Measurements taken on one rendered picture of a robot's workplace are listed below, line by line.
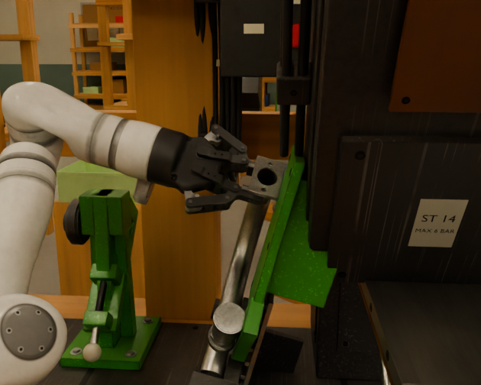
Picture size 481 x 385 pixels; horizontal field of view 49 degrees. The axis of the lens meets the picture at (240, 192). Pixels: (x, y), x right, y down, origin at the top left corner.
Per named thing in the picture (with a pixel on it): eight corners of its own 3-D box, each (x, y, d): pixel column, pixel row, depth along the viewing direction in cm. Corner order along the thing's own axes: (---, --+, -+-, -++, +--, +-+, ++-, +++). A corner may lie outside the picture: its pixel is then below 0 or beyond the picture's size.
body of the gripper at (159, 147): (138, 164, 65) (211, 186, 65) (160, 111, 69) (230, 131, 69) (141, 192, 71) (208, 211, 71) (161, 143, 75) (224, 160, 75)
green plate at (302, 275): (311, 351, 61) (370, 181, 55) (242, 332, 61) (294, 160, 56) (307, 306, 72) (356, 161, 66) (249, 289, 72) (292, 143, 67)
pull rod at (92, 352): (98, 366, 79) (95, 331, 77) (80, 365, 79) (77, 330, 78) (110, 346, 84) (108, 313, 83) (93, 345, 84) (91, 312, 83)
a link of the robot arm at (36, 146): (17, 127, 76) (4, 206, 68) (4, 81, 69) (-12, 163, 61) (67, 127, 77) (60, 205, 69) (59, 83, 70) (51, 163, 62)
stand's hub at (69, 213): (78, 251, 83) (75, 205, 81) (59, 250, 83) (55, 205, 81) (95, 236, 90) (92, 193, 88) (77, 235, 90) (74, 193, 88)
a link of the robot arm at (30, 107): (127, 98, 68) (128, 142, 75) (14, 66, 68) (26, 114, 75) (106, 135, 64) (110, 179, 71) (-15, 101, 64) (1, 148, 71)
